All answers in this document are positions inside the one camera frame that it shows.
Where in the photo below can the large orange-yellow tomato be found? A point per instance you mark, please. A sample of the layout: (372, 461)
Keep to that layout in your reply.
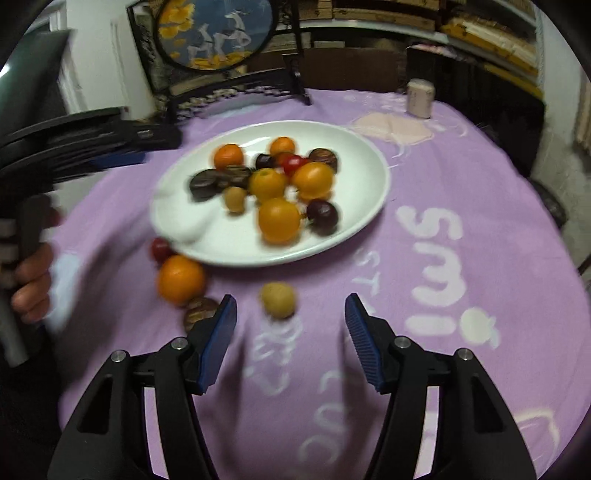
(314, 180)

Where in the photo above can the beige tea canister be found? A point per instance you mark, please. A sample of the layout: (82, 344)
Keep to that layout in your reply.
(421, 98)

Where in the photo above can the brick patterned cloth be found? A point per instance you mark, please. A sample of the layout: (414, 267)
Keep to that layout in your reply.
(582, 115)

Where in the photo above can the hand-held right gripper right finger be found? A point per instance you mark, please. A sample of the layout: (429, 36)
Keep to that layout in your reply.
(364, 341)

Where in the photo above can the yellow tomato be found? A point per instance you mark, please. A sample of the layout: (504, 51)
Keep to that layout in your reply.
(267, 184)

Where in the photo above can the red cherry tomato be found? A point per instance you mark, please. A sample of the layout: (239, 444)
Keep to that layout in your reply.
(160, 249)
(293, 164)

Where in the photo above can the brown wooden chair back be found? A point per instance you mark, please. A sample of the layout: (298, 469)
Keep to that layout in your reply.
(351, 69)

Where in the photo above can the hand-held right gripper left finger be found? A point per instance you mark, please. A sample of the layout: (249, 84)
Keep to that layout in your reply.
(217, 341)

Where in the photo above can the small yellow longan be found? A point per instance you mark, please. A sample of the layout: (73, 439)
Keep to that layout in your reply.
(278, 300)
(234, 199)

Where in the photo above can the large dark water chestnut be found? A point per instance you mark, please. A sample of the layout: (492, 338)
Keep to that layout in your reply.
(205, 183)

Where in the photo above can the small orange-yellow tomato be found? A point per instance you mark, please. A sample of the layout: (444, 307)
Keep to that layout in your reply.
(279, 220)

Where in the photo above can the round deer painting table screen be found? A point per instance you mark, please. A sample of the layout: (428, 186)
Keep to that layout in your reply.
(212, 32)

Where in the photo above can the black round stool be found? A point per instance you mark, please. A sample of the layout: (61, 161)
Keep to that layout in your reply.
(551, 203)

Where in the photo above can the orange mandarin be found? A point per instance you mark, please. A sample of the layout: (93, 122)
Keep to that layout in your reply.
(228, 156)
(282, 146)
(181, 279)

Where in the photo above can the dark red cherry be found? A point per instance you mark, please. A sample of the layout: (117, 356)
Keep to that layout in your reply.
(322, 216)
(265, 160)

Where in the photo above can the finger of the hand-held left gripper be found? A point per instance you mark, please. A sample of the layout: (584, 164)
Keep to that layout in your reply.
(152, 137)
(120, 160)

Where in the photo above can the purple printed tablecloth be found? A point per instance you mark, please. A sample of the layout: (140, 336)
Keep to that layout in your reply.
(508, 258)

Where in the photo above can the stack of wooden boxes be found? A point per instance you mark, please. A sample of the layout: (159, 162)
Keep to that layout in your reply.
(489, 46)

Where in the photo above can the white oval plate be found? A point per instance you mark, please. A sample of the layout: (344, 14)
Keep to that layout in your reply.
(355, 184)

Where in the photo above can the person's left hand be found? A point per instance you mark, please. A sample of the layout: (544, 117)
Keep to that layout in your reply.
(33, 281)

